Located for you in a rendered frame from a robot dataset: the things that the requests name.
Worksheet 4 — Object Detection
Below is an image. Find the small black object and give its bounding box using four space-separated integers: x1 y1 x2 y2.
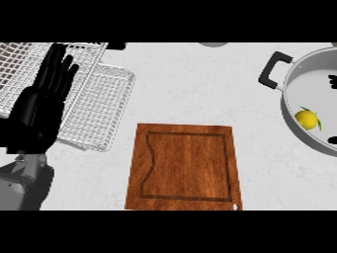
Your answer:
106 42 129 51

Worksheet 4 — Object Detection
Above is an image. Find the brown wooden cutting board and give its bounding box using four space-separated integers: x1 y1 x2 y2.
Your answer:
123 123 245 211

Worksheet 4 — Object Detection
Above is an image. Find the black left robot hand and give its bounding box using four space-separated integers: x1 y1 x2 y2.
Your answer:
0 42 81 155

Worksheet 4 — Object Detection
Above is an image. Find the grey round object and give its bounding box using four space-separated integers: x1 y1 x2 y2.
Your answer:
197 42 230 48

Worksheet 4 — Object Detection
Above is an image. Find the yellow lemon with green leaf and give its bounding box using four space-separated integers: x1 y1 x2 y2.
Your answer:
294 106 325 132

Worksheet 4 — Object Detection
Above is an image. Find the white tiered wire basket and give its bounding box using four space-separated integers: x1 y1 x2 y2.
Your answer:
0 42 138 153

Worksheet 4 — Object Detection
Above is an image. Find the grey pot with black handle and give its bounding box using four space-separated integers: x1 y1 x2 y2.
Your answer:
258 45 337 159

